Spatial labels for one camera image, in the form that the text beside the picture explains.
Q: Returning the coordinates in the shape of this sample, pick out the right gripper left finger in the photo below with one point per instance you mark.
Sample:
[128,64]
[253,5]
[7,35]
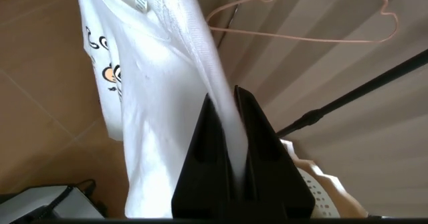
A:
[204,187]

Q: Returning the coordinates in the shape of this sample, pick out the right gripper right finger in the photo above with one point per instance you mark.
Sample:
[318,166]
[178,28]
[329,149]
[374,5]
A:
[277,187]

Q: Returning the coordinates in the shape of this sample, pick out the white printed t-shirt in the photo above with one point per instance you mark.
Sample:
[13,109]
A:
[160,100]

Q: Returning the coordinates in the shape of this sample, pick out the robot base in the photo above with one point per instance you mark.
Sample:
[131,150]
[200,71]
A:
[33,204]

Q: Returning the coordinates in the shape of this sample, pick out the white laundry basket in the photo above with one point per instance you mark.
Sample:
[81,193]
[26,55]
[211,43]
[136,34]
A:
[321,197]

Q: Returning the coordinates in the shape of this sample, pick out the black clothes rack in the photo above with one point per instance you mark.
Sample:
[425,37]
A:
[368,87]

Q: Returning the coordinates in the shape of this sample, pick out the pink clothes hanger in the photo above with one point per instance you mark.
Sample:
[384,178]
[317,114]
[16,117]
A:
[301,38]

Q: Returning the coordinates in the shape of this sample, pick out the beige curtain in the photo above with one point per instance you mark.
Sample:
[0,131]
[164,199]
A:
[334,67]

